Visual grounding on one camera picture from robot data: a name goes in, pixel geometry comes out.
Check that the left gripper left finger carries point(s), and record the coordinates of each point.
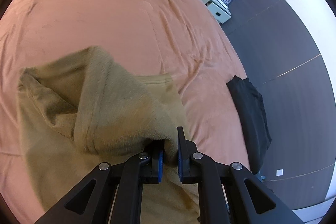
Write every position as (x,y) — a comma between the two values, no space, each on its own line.
(111,193)

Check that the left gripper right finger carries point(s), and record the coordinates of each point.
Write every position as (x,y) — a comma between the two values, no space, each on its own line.
(228,193)

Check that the olive brown shirt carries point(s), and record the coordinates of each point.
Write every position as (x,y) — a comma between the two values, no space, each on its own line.
(84,109)

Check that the black folded garment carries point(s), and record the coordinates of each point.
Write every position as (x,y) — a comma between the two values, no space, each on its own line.
(250,107)

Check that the orange-brown bed blanket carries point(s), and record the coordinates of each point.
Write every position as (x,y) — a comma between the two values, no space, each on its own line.
(179,38)

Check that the white storage cabinet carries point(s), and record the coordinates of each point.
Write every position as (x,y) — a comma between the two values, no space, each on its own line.
(219,11)

